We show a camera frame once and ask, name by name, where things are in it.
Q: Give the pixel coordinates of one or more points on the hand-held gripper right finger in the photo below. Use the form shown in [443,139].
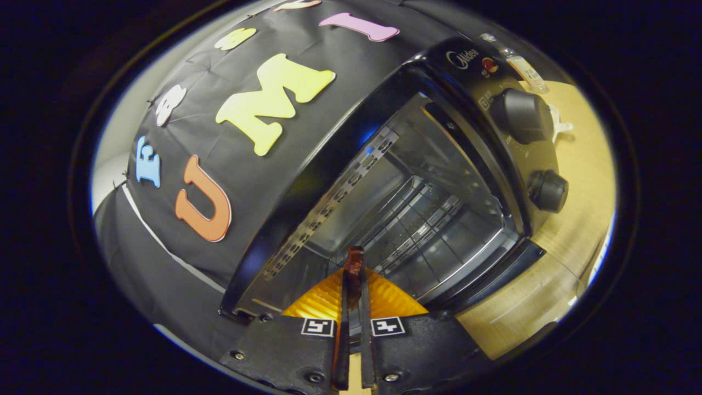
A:
[366,340]

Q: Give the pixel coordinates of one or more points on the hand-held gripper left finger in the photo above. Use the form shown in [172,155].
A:
[344,340]

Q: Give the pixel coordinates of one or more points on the reddish brown meat piece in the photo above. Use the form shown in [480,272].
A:
[354,269]

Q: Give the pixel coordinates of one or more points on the black toaster oven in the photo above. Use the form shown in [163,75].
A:
[521,115]

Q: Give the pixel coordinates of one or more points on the white divided dish with grains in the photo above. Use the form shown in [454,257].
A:
[560,127]

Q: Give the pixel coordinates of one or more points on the clear glass bottle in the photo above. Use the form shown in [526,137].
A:
[526,71]

